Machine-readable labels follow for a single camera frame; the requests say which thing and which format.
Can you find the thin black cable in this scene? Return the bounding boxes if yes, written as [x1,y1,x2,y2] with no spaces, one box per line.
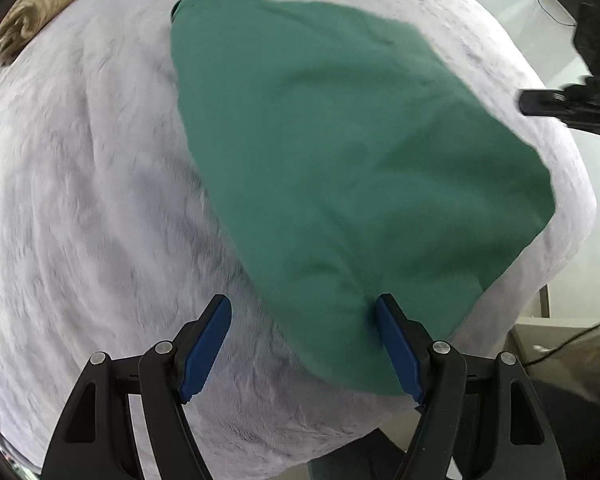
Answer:
[534,0,578,27]

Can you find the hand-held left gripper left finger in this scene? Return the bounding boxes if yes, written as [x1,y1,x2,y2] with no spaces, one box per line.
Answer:
[40,294,232,480]

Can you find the black floor cable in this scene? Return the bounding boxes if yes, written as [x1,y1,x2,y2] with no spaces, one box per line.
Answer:
[524,315,600,367]

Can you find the green button shirt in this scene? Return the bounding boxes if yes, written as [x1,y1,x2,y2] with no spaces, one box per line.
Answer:
[170,0,556,397]

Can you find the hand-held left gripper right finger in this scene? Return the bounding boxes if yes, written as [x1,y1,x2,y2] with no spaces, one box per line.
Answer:
[375,293,567,480]

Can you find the lavender fleece blanket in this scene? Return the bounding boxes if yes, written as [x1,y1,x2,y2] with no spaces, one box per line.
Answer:
[0,0,598,478]

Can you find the tan striped cloth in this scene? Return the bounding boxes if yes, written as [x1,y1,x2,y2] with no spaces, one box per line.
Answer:
[0,0,115,67]

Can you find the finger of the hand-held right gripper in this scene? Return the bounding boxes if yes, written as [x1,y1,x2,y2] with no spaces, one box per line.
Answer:
[519,76,600,137]

